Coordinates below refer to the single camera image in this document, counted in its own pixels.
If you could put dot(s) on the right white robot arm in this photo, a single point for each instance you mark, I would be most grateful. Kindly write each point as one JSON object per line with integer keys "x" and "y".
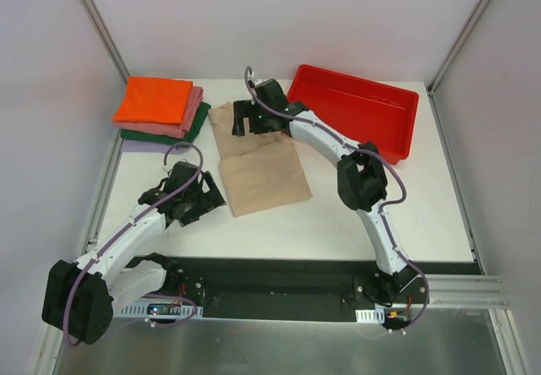
{"x": 366, "y": 183}

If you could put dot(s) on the red plastic tray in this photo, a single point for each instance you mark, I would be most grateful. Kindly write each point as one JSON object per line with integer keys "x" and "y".
{"x": 361, "y": 109}

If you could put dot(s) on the beige t shirt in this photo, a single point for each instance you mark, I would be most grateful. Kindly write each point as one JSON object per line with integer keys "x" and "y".
{"x": 259, "y": 172}

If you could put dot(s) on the folded lavender t shirt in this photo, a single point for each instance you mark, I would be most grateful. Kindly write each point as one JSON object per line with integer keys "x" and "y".
{"x": 132, "y": 146}

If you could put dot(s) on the folded pink t shirt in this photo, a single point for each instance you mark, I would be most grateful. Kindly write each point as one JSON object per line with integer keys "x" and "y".
{"x": 177, "y": 131}

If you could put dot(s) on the right white cable duct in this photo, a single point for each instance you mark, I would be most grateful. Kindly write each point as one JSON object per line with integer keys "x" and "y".
{"x": 370, "y": 316}

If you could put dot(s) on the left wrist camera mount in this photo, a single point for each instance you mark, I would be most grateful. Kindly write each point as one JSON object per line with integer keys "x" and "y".
{"x": 167, "y": 171}

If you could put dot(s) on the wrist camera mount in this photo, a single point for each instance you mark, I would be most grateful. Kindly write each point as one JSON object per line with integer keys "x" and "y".
{"x": 167, "y": 171}
{"x": 270, "y": 92}

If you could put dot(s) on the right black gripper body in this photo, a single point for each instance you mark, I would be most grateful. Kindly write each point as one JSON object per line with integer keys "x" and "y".
{"x": 243, "y": 116}

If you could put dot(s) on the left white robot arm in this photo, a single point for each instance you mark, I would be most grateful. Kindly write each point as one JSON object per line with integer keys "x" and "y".
{"x": 82, "y": 296}

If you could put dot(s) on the left white cable duct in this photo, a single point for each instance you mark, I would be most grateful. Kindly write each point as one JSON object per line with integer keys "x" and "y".
{"x": 161, "y": 310}

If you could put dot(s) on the aluminium frame post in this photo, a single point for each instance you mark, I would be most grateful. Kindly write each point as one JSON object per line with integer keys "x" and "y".
{"x": 463, "y": 36}
{"x": 105, "y": 37}

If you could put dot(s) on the left aluminium frame post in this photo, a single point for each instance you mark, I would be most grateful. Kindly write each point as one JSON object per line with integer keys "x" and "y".
{"x": 105, "y": 37}

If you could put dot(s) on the folded green t shirt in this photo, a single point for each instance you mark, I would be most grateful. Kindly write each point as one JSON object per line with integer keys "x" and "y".
{"x": 198, "y": 122}

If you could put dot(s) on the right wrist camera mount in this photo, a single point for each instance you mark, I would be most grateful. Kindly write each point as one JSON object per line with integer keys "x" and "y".
{"x": 270, "y": 92}

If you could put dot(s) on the right aluminium frame post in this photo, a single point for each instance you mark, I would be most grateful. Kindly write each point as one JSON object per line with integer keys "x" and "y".
{"x": 463, "y": 36}

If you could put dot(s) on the folded orange t shirt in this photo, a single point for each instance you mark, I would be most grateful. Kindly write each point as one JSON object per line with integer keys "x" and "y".
{"x": 154, "y": 100}

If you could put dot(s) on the white cable duct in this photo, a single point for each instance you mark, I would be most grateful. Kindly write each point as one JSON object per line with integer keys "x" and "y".
{"x": 370, "y": 316}
{"x": 161, "y": 310}

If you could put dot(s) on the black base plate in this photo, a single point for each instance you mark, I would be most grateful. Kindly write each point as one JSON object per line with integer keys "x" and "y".
{"x": 292, "y": 290}

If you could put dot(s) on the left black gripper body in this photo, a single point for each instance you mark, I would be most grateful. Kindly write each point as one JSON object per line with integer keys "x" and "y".
{"x": 207, "y": 198}

